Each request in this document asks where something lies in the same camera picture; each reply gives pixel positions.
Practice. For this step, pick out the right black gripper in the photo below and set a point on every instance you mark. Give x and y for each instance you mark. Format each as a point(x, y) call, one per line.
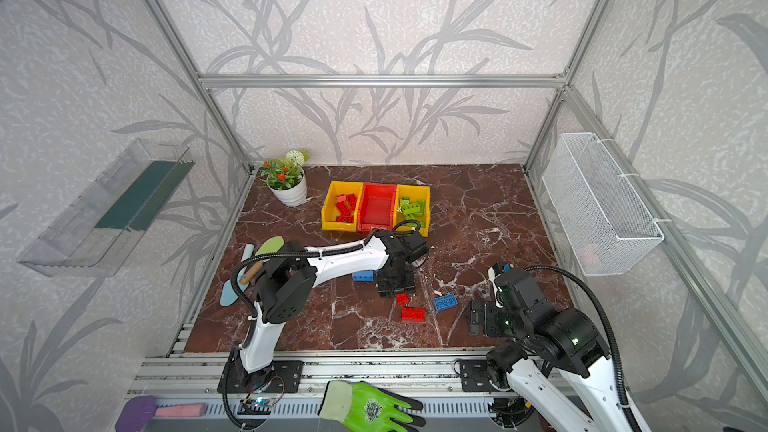
point(480, 314)

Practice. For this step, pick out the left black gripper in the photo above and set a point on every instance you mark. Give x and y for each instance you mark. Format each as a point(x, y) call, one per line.
point(395, 280)

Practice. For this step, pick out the blue lego brick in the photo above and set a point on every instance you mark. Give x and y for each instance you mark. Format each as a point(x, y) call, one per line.
point(364, 276)
point(446, 302)

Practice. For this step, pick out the red lego brick bottom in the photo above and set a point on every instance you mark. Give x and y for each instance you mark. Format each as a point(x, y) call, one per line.
point(412, 314)

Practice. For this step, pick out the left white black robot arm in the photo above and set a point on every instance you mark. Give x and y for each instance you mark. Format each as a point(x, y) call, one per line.
point(275, 287)

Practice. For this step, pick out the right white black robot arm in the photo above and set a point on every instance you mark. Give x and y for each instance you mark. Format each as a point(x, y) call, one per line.
point(560, 364)

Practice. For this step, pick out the red plastic bin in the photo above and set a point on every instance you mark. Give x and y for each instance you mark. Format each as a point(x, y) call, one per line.
point(376, 207)

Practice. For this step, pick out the right yellow plastic bin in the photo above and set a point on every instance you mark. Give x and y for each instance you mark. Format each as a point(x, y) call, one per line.
point(413, 193)

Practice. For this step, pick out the yellow plastic bin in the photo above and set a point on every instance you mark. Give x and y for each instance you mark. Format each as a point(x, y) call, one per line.
point(329, 212)
point(413, 193)

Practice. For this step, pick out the left yellow plastic bin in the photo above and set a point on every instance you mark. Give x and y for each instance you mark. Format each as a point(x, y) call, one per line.
point(329, 212)

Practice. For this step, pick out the potted plant white pot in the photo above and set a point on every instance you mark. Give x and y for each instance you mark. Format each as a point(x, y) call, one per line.
point(286, 178)

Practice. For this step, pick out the green work glove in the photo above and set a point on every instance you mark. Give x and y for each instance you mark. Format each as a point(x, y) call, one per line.
point(360, 406)

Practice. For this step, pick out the light blue garden trowel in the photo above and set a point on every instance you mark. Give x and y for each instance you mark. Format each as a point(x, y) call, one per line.
point(228, 296)

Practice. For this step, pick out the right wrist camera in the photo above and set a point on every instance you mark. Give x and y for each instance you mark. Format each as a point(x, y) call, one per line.
point(498, 269)

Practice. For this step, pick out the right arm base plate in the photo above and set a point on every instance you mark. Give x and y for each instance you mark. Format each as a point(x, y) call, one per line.
point(473, 375)

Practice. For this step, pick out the white wire mesh basket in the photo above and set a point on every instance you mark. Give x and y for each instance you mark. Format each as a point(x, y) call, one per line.
point(607, 224)

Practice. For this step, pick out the green garden shovel wooden handle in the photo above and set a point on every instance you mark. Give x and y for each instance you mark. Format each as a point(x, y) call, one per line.
point(271, 245)

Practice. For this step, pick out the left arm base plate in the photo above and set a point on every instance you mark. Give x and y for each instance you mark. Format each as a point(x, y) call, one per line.
point(279, 377)

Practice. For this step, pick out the clear acrylic wall shelf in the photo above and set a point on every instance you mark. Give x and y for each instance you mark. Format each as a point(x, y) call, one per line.
point(95, 235)

